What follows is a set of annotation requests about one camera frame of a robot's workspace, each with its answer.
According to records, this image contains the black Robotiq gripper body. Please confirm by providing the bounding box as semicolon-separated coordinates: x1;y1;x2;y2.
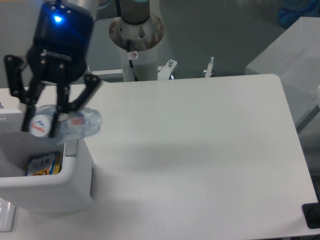
26;1;95;85

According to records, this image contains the white left mounting bracket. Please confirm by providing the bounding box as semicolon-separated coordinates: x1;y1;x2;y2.
86;65;124;83

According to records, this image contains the white mounting bracket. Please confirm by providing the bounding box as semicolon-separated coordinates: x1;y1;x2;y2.
86;65;124;83
157;59;178;81

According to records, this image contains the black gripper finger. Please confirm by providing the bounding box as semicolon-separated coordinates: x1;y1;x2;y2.
48;63;102;138
4;54;45;132

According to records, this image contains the blue object in corner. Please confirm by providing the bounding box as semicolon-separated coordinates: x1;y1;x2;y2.
277;0;320;29

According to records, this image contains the black cable on pedestal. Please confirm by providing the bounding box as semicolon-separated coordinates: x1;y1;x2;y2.
126;38;139;82

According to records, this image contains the black device at table edge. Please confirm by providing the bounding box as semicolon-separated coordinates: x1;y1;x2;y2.
302;202;320;229

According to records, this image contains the grey covered side table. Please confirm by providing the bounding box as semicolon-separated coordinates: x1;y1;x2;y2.
245;17;320;127

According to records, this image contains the clear plastic water bottle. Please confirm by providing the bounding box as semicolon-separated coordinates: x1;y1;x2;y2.
28;105;103;145

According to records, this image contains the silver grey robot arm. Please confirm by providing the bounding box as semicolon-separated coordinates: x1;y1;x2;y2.
4;0;150;138

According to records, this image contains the clear plastic item at left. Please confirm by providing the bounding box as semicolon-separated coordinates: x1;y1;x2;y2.
0;198;17;233

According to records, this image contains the blue snack bag wrapper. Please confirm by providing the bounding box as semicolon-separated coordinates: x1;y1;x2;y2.
25;151;62;176

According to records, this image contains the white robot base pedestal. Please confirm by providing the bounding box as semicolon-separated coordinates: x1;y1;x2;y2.
109;13;165;82

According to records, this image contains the white middle mounting bracket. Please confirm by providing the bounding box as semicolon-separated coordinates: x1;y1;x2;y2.
157;59;178;81

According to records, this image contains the white trash can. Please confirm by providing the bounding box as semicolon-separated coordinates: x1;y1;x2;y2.
0;108;95;213

